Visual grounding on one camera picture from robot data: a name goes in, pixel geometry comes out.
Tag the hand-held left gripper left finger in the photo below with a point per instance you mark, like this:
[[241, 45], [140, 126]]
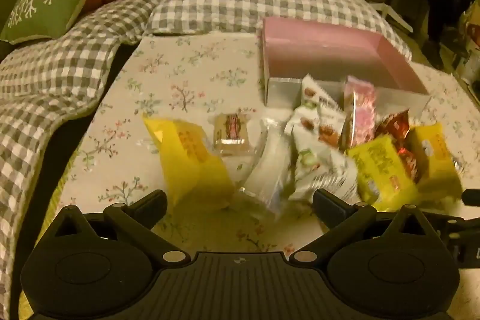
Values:
[[159, 202]]

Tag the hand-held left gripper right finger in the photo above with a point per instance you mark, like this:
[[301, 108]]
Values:
[[324, 202]]

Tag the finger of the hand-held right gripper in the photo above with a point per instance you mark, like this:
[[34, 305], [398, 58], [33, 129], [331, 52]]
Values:
[[471, 197]]

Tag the large yellow snack packet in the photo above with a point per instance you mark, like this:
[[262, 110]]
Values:
[[187, 158]]

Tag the small yellow snack packet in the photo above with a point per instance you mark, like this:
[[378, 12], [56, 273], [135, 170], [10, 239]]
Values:
[[437, 158]]

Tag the yellow-green snack packet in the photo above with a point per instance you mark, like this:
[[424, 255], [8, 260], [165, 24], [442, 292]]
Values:
[[382, 170]]

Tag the clear white snack packet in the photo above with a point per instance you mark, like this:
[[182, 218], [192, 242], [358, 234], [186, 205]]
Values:
[[266, 170]]

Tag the small clear red-print packet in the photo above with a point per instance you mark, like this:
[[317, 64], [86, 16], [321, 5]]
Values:
[[231, 134]]

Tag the pink snack packet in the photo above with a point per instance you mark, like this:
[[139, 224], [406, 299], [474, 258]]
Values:
[[362, 110]]

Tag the red snack packet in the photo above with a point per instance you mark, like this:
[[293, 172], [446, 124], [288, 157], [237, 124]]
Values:
[[395, 127]]

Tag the pink cardboard box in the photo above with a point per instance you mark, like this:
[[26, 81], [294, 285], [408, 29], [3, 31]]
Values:
[[330, 50]]

